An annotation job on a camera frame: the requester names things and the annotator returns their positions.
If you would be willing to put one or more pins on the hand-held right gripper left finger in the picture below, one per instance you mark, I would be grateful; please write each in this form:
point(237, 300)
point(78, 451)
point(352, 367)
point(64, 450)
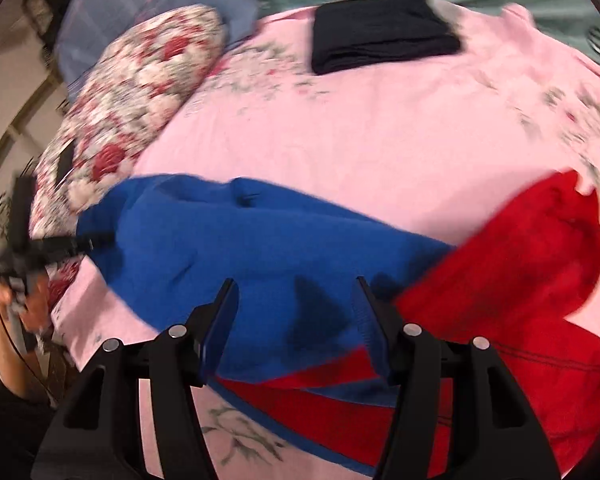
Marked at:
point(220, 332)

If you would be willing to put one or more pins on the small black device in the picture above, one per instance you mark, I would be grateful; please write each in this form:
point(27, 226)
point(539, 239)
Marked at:
point(65, 162)

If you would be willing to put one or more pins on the person's left forearm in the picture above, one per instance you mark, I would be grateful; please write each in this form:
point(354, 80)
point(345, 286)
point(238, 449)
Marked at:
point(10, 365)

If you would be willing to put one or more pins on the folded black pants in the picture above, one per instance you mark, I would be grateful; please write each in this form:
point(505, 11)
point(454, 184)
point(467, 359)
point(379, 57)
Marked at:
point(380, 35)

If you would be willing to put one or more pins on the pink floral bed sheet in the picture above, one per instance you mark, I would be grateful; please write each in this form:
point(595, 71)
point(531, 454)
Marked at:
point(355, 135)

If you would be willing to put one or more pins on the blue pants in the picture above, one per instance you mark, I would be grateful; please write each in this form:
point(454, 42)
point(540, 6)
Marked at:
point(260, 250)

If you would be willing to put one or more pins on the person's left hand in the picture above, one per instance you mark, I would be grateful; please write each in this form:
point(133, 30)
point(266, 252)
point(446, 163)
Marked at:
point(35, 305)

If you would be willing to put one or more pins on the red white floral pillow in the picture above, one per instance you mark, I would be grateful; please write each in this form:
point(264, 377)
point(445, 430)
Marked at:
point(145, 85)

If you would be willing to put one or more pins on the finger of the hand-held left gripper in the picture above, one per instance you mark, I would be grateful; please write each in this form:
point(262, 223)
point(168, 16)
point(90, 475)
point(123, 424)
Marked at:
point(65, 247)

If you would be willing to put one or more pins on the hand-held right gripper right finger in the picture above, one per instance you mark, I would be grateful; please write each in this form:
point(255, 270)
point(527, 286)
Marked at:
point(375, 332)

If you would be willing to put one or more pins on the red pants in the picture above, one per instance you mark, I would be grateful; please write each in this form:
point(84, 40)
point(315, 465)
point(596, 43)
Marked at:
point(520, 260)

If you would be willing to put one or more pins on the blue checked pillow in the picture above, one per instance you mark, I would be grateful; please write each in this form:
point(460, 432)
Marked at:
point(110, 5)

